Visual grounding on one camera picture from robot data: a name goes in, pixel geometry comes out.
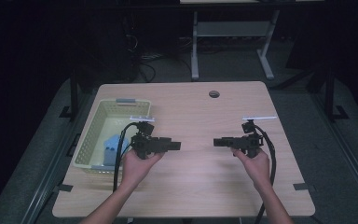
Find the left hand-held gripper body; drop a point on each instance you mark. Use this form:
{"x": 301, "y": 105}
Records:
{"x": 146, "y": 143}

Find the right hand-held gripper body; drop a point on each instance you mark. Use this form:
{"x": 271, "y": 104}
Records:
{"x": 248, "y": 141}

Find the blue knit glove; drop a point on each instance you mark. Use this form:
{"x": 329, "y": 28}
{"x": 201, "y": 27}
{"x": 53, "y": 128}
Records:
{"x": 110, "y": 149}

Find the pale yellow plastic basket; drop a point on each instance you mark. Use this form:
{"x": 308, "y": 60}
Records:
{"x": 99, "y": 130}

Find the person's left hand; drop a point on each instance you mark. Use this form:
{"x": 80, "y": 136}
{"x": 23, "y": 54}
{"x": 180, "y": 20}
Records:
{"x": 136, "y": 169}

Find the person's right hand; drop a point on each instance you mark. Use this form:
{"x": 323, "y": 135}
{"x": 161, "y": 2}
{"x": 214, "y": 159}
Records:
{"x": 256, "y": 169}

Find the round grey table grommet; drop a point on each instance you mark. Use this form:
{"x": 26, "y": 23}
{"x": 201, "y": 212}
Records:
{"x": 214, "y": 94}

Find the black tape strip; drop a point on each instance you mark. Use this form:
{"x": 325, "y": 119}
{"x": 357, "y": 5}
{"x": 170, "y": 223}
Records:
{"x": 63, "y": 188}
{"x": 304, "y": 187}

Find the black metal post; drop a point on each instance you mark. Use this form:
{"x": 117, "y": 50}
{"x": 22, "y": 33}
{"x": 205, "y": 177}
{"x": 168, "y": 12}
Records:
{"x": 331, "y": 93}

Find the aluminium floor rail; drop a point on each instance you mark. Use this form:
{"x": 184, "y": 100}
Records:
{"x": 348, "y": 149}
{"x": 52, "y": 168}

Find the grey metal desk frame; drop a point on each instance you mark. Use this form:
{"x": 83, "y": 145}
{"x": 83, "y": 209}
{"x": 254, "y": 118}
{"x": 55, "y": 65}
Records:
{"x": 233, "y": 29}

